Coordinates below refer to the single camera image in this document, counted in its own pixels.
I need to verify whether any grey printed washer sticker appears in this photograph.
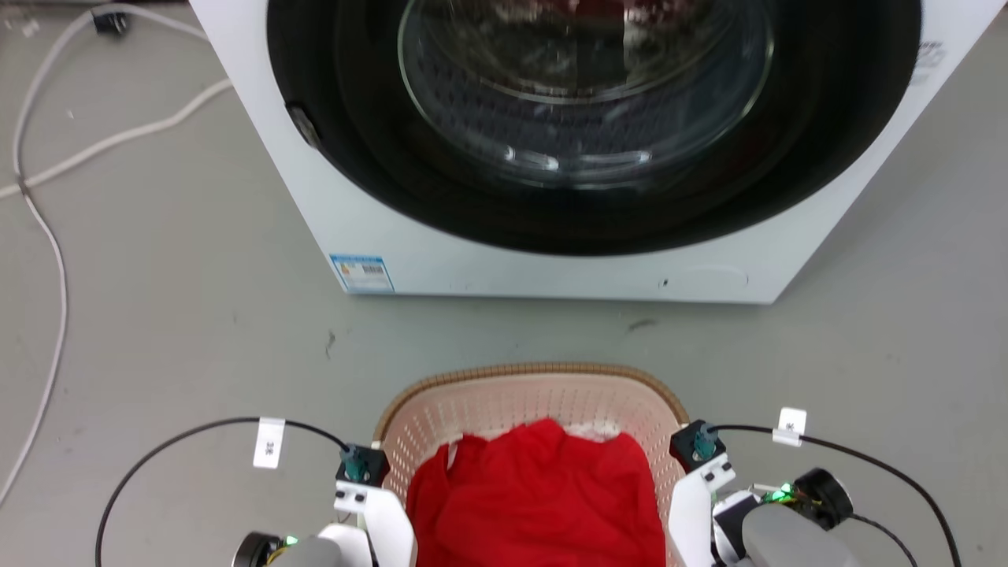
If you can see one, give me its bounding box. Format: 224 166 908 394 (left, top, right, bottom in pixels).
911 41 948 87

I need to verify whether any blue energy label sticker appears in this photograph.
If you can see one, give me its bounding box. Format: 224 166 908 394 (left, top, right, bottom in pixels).
329 254 395 295

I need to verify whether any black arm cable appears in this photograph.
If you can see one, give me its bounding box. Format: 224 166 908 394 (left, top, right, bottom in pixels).
706 424 963 567
94 417 353 567

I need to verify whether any black plug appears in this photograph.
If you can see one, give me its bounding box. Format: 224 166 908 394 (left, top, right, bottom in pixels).
91 8 131 37

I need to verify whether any red garment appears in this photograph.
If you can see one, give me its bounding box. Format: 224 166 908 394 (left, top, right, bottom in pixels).
405 418 668 567

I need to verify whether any black round glass washer door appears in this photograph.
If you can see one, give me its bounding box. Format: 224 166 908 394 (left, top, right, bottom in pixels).
266 0 923 257

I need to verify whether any thin white floor cable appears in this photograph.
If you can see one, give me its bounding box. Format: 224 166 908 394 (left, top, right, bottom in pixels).
0 6 209 507

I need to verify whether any white front-load washing machine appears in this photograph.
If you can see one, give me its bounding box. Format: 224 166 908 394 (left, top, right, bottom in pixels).
187 0 1008 305

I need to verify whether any beige plastic laundry basket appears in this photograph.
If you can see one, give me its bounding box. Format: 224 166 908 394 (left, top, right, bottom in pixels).
372 362 692 567

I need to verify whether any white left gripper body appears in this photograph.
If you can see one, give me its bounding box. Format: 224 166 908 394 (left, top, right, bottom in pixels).
317 480 417 567

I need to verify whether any white garment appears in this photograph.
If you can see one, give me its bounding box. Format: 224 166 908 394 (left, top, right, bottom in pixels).
564 421 624 443

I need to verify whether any thick white floor cable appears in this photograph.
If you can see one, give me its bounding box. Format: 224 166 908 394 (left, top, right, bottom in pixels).
0 77 235 200

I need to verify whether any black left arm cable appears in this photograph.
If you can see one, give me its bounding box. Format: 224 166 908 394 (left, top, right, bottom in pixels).
94 417 353 567

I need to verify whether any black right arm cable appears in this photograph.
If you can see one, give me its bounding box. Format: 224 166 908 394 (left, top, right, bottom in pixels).
706 424 963 567

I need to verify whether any white cable tag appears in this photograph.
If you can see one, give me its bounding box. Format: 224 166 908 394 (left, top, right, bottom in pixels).
772 406 808 448
253 417 286 470

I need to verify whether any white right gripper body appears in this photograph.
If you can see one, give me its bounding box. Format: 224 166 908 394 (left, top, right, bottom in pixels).
668 460 738 567

